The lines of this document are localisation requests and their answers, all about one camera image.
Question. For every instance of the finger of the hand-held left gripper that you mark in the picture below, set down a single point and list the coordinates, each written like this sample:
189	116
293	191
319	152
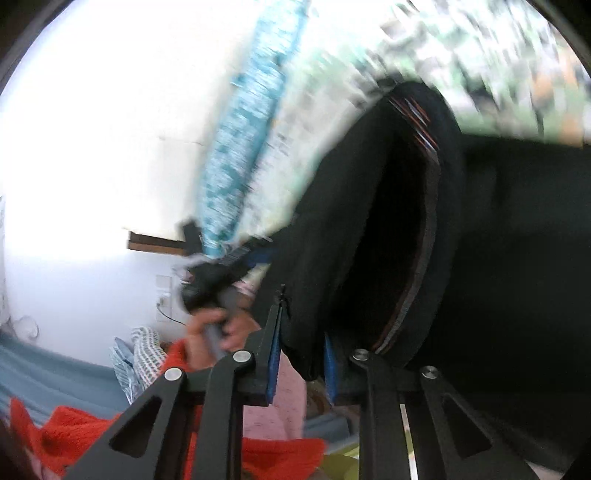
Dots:
258	256

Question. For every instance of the yellow-green cloth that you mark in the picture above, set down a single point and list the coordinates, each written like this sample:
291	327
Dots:
341	468

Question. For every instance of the person's left hand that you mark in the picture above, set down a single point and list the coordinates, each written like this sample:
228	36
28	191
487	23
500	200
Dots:
240	330

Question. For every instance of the red knit sweater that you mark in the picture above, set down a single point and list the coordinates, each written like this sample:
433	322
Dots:
277	454

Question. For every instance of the white wall socket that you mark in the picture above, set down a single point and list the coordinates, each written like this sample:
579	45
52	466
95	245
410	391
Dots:
165	290

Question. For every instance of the black pants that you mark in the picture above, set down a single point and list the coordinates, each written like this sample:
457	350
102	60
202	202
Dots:
508	277

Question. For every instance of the brown wooden board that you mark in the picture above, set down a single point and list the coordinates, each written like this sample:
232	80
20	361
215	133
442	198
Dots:
157	242

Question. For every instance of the white and blue patterned cloth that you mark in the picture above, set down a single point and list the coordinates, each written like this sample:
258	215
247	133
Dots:
147	355

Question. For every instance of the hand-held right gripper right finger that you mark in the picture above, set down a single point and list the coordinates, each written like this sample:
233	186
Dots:
330	369

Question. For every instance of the printed bedsheet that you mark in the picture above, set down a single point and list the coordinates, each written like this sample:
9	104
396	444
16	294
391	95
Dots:
415	46

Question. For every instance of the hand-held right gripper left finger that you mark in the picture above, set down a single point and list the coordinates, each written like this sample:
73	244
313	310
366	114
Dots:
273	364

